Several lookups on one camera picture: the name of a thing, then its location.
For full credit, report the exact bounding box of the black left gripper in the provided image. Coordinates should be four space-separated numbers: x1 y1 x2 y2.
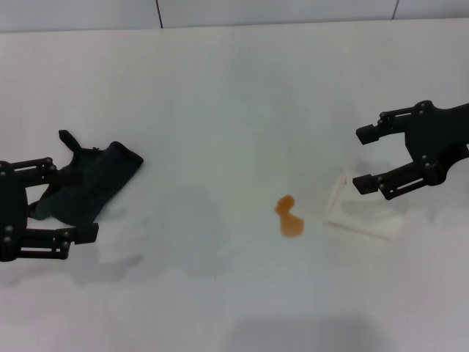
0 156 100 263

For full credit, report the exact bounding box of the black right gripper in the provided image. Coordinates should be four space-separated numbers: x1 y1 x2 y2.
352 100 469 202

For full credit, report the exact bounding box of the dark blue rag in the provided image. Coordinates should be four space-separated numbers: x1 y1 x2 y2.
27 129 144 225

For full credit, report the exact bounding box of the white paper cup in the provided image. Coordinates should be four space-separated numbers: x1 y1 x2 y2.
322 167 404 241

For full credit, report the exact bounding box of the orange brown liquid stain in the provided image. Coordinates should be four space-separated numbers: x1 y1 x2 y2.
273 194 306 239

